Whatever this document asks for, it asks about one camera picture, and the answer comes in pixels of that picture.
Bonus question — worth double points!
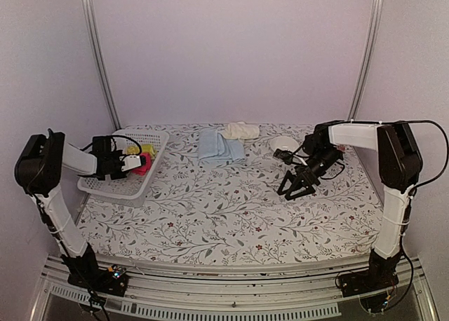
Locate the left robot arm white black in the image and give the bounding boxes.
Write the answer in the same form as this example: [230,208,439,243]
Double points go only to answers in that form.
[14,131,145,296]

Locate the green crocodile pattern towel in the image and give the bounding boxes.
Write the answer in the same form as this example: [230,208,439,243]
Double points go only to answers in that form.
[126,144,157,158]

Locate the left aluminium frame post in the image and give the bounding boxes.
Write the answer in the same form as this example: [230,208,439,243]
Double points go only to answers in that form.
[81,0,121,130]

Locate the pink towel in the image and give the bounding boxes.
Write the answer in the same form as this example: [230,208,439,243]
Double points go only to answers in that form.
[131,152,152,176]

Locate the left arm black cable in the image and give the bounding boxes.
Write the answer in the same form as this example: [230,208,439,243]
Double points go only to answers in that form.
[80,134,143,157]

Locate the white plastic basket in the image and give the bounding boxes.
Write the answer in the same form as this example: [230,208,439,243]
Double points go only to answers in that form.
[77,129,169,207]

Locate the aluminium front rail base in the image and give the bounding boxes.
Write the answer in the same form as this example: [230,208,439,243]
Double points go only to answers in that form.
[30,255,441,320]

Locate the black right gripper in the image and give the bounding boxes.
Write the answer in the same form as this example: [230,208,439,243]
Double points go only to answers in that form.
[278,146,340,201]

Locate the cream rolled towel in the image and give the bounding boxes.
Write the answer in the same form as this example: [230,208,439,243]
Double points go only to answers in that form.
[220,122,260,140]

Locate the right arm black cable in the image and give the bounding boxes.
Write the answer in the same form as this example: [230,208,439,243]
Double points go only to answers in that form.
[290,119,449,196]

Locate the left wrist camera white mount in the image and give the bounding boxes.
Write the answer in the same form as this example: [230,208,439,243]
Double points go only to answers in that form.
[119,154,142,172]

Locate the white ceramic bowl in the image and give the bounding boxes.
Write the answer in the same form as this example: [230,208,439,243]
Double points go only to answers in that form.
[269,136,300,158]

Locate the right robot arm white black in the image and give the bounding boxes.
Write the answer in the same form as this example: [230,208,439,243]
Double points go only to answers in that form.
[274,121,423,297]

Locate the aluminium frame post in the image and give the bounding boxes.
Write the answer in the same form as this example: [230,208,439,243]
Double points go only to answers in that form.
[81,0,121,130]
[347,0,384,120]

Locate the floral patterned table mat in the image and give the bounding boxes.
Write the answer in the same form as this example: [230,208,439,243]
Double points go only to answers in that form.
[78,124,382,266]

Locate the light blue towel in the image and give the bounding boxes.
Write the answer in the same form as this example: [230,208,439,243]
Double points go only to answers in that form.
[197,129,245,162]

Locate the right aluminium frame post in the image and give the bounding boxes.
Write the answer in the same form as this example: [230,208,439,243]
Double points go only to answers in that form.
[347,0,384,120]

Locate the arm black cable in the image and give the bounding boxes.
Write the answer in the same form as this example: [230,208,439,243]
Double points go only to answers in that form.
[290,119,449,196]
[80,134,143,157]

